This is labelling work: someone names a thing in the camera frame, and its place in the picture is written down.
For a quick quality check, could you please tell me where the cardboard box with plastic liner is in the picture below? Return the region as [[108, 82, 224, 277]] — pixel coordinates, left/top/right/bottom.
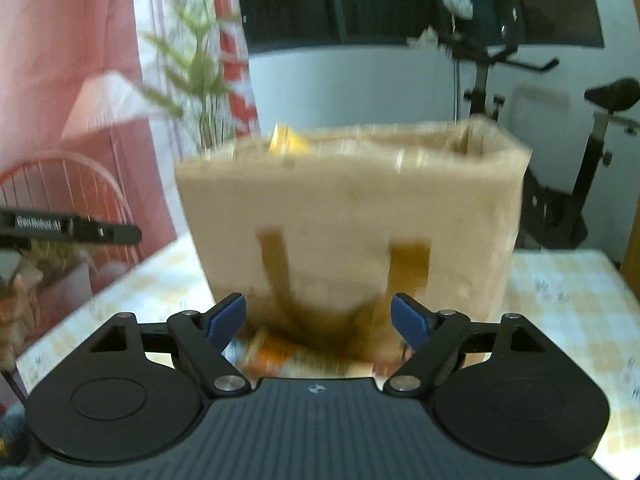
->
[[174, 115, 533, 362]]

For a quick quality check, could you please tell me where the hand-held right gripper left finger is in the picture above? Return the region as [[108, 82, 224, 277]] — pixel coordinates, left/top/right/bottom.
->
[[89, 293, 252, 400]]

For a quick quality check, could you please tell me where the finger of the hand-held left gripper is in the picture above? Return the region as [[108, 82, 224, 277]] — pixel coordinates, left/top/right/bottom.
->
[[65, 216, 144, 247]]

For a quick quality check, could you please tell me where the checked floral tablecloth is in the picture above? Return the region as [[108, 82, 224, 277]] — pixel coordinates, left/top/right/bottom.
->
[[17, 232, 640, 463]]

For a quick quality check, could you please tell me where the black exercise bike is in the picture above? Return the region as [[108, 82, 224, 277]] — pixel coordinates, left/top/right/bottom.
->
[[440, 7, 640, 252]]

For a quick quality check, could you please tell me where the yellow snack packet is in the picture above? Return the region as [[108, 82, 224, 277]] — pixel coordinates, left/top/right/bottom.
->
[[267, 122, 314, 157]]

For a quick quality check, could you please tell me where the brown wooden door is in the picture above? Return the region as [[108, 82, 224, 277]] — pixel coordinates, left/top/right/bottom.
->
[[620, 237, 640, 283]]

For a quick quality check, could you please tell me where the dark window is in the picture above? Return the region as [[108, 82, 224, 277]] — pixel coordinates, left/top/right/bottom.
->
[[232, 0, 607, 55]]

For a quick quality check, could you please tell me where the crumpled white cloth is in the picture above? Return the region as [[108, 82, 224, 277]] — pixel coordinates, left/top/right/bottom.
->
[[407, 26, 442, 52]]

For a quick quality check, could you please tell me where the orange snack packet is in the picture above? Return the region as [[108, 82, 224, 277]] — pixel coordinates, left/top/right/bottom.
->
[[239, 326, 377, 380]]

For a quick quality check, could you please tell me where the printed wall cloth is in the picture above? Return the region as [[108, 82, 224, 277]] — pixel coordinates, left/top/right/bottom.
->
[[0, 0, 262, 403]]

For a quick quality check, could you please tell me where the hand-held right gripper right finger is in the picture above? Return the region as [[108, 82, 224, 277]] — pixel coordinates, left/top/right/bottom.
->
[[382, 293, 547, 397]]

